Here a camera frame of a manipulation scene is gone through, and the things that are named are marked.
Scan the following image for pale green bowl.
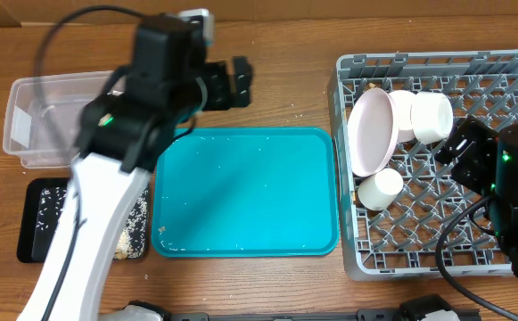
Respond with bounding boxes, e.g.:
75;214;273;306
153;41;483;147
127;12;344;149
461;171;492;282
411;92;454;144

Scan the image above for white plate with food scraps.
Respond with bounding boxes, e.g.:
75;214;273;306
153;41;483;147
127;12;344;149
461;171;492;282
347;88;399;177

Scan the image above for pale green cup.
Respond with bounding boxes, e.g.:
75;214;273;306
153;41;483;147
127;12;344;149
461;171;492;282
358;168;404;211

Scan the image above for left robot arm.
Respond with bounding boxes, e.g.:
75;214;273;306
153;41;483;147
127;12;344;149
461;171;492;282
21;9;253;320

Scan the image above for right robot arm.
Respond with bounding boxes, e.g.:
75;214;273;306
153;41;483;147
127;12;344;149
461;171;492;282
435;116;518;320

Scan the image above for grey dishwasher rack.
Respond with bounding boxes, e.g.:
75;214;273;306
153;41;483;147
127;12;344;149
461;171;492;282
328;49;518;281

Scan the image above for teal serving tray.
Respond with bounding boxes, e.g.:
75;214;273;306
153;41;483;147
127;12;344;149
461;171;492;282
152;128;339;258

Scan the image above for clear plastic storage bin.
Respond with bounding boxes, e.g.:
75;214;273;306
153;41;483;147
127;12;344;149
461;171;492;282
3;71;111;169

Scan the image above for spilled rice and food scraps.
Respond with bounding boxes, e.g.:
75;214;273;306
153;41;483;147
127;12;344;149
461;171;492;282
31;186;150;262

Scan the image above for black plastic tray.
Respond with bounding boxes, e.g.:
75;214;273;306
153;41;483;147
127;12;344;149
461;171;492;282
17;177;151;263

